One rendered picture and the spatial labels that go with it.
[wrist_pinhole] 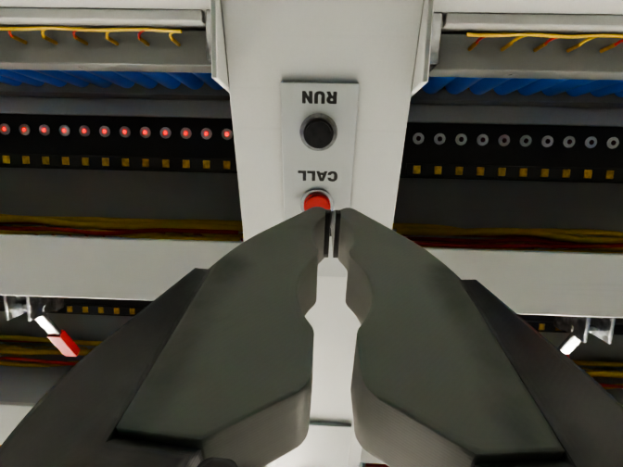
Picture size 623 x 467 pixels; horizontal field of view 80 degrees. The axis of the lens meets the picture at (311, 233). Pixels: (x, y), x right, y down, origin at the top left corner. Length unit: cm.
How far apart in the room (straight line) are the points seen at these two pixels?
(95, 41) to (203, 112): 12
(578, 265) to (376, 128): 18
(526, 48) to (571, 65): 3
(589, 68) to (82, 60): 33
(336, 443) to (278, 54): 33
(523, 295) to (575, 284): 4
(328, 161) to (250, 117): 5
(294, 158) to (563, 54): 19
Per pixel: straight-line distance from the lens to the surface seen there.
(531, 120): 42
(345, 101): 20
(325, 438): 39
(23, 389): 61
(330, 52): 20
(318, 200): 22
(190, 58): 28
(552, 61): 30
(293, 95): 21
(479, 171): 40
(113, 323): 65
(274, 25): 20
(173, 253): 28
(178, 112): 40
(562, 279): 31
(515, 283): 30
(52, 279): 33
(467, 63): 28
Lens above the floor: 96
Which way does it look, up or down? 31 degrees up
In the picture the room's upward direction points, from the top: 179 degrees counter-clockwise
